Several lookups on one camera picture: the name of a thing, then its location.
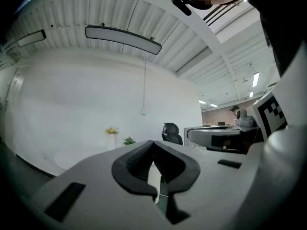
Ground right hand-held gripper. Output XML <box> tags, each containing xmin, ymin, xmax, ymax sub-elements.
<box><xmin>188</xmin><ymin>92</ymin><xmax>288</xmax><ymax>155</ymax></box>

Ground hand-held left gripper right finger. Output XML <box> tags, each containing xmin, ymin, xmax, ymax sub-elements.
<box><xmin>153</xmin><ymin>140</ymin><xmax>267</xmax><ymax>230</ymax></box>

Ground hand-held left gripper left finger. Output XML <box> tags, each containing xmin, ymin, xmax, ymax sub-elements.
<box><xmin>28</xmin><ymin>139</ymin><xmax>173</xmax><ymax>230</ymax></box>

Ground black office chair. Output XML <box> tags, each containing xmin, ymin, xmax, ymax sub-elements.
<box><xmin>161</xmin><ymin>122</ymin><xmax>184</xmax><ymax>146</ymax></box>

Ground white vase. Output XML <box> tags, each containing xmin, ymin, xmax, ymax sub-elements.
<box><xmin>107</xmin><ymin>134</ymin><xmax>117</xmax><ymax>151</ymax></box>

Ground person's white sleeve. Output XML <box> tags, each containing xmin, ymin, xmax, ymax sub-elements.
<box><xmin>273</xmin><ymin>39</ymin><xmax>307</xmax><ymax>138</ymax></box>

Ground long hanging lamp panel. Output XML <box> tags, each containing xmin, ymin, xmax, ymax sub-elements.
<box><xmin>85</xmin><ymin>25</ymin><xmax>163</xmax><ymax>56</ymax></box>

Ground black ceiling rails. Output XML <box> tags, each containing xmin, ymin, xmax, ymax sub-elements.
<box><xmin>202</xmin><ymin>0</ymin><xmax>242</xmax><ymax>26</ymax></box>

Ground person's black top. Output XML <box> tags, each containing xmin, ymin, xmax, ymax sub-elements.
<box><xmin>242</xmin><ymin>0</ymin><xmax>307</xmax><ymax>78</ymax></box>

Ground short hanging lamp panel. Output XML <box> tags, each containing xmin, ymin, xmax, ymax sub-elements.
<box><xmin>16</xmin><ymin>29</ymin><xmax>47</xmax><ymax>47</ymax></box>

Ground white wall cable conduit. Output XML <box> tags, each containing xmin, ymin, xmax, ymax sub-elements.
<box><xmin>142</xmin><ymin>53</ymin><xmax>147</xmax><ymax>111</ymax></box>

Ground head-worn black camera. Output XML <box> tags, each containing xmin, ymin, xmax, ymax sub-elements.
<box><xmin>170</xmin><ymin>0</ymin><xmax>192</xmax><ymax>16</ymax></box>

